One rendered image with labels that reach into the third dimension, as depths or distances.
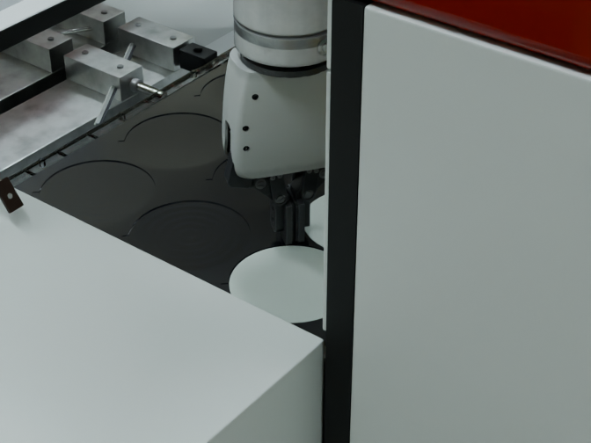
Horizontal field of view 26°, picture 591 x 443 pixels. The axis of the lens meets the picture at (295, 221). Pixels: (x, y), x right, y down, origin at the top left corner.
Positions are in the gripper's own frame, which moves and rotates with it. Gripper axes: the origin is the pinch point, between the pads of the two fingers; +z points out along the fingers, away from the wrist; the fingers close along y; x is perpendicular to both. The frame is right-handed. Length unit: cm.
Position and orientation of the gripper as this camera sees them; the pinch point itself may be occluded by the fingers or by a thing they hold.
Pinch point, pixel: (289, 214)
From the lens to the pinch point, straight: 106.3
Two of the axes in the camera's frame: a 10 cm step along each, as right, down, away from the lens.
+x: 2.9, 5.5, -7.8
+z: 0.0, 8.2, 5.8
